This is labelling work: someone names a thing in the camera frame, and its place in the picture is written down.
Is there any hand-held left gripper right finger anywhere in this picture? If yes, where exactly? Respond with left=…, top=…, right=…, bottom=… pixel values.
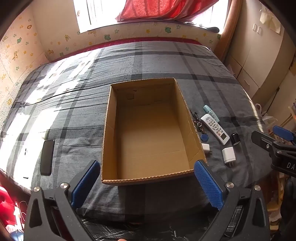
left=194, top=160, right=271, bottom=241

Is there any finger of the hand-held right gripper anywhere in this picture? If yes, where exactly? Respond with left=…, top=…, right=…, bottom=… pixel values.
left=251, top=130, right=281, bottom=153
left=272, top=125, right=296, bottom=142

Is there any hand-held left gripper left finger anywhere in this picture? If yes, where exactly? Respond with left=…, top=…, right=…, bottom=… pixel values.
left=24, top=160, right=101, bottom=241

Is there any white remote control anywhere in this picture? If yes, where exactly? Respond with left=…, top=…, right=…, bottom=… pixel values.
left=200, top=113, right=230, bottom=145

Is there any metal carabiner keychain with charms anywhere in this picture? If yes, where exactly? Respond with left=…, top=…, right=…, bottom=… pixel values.
left=193, top=112, right=205, bottom=134

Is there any teal cosmetic bottle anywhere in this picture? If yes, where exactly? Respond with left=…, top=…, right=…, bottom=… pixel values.
left=203, top=105, right=221, bottom=123

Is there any brown cardboard box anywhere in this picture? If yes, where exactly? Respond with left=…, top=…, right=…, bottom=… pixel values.
left=101, top=77, right=208, bottom=186

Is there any white plastic bag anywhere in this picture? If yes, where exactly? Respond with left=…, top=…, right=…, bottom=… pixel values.
left=254, top=103, right=278, bottom=132

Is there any white plug charger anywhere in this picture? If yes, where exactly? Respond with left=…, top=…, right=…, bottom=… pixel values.
left=222, top=147, right=236, bottom=167

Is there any black smartphone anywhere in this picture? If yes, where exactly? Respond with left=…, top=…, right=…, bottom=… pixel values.
left=40, top=139, right=55, bottom=176

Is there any dark plaid cloth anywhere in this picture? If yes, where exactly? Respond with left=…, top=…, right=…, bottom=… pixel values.
left=79, top=206, right=222, bottom=241

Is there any beige wardrobe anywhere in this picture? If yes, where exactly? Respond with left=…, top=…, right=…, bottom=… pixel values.
left=225, top=0, right=296, bottom=100

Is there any red floral blanket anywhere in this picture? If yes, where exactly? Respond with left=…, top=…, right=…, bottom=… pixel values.
left=0, top=171, right=33, bottom=241

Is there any grey plaid bed sheet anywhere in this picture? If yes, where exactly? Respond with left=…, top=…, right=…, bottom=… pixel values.
left=0, top=40, right=275, bottom=232

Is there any white hanging bag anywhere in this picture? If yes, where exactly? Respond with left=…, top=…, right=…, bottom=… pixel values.
left=259, top=9, right=281, bottom=34

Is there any dark grey cloth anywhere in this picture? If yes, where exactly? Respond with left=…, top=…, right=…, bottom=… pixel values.
left=185, top=22, right=220, bottom=33

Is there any red curtain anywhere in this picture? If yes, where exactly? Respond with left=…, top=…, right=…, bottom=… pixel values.
left=117, top=0, right=220, bottom=22

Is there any window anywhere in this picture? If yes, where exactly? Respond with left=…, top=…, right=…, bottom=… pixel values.
left=73, top=0, right=232, bottom=35

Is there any wooden frame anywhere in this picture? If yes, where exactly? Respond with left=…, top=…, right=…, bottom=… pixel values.
left=216, top=0, right=243, bottom=62

